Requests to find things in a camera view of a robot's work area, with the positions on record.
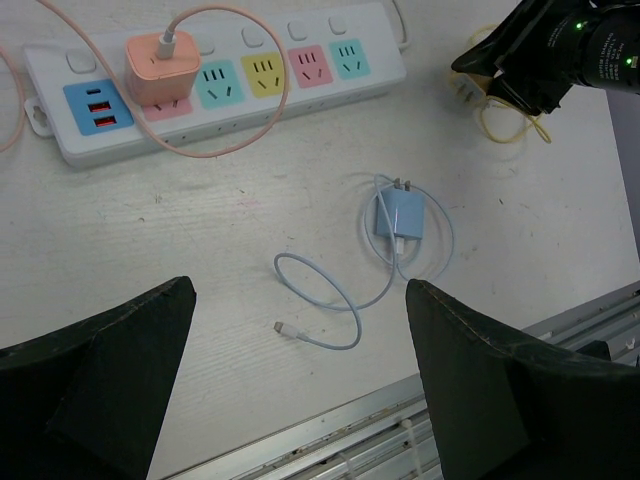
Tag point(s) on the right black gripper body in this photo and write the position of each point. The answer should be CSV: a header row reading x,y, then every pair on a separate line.
x,y
539,52

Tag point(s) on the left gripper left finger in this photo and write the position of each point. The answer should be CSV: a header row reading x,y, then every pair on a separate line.
x,y
88,401

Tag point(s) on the blue charger plug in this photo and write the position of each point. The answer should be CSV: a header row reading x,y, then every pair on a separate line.
x,y
400,210

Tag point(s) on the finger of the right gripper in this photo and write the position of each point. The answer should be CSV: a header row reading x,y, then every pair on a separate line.
x,y
495,53

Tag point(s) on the pink charger plug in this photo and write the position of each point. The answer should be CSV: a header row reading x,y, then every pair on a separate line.
x,y
157,73

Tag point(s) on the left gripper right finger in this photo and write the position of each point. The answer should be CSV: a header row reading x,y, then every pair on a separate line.
x,y
506,405

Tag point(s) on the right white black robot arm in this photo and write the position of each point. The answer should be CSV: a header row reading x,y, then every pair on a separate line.
x,y
610,60

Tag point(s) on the white colourful power strip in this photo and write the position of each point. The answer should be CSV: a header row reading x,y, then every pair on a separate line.
x,y
297,63

